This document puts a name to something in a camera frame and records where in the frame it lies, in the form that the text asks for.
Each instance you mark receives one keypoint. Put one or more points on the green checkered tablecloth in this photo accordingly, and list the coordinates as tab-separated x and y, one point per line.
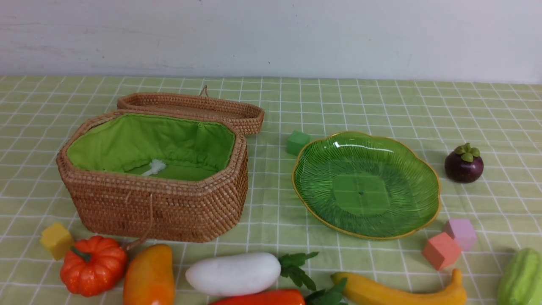
39	114

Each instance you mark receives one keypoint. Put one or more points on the green foam cube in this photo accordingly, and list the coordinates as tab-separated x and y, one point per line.
296	142

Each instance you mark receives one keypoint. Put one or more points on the orange toy pumpkin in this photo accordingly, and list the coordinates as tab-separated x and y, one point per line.
93	266

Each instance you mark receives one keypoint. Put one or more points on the pink foam cube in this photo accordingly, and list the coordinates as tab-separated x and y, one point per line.
441	251

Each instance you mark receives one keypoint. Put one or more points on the woven rattan basket green lining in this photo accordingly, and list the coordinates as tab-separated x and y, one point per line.
158	175

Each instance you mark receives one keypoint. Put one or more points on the yellow foam cube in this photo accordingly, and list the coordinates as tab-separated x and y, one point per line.
57	240

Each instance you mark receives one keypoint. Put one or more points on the yellow toy banana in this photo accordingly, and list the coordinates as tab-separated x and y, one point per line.
364	291

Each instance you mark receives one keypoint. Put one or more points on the white toy radish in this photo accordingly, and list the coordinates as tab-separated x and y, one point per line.
248	273

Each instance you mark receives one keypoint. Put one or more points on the orange toy mango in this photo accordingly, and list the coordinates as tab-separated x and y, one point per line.
149	279

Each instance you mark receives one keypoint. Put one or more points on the green glass leaf plate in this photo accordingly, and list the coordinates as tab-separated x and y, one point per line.
366	186

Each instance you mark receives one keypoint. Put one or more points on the light green toy gourd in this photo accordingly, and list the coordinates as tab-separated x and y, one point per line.
521	283

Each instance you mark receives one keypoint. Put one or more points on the red toy carrot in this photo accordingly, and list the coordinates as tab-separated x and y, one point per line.
333	296

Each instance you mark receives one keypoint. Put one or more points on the purple foam cube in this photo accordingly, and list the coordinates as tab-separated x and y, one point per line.
462	232

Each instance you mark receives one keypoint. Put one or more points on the woven rattan basket lid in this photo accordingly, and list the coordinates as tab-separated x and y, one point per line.
246	118

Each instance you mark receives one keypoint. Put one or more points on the purple toy mangosteen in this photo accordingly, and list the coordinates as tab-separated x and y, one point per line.
464	164

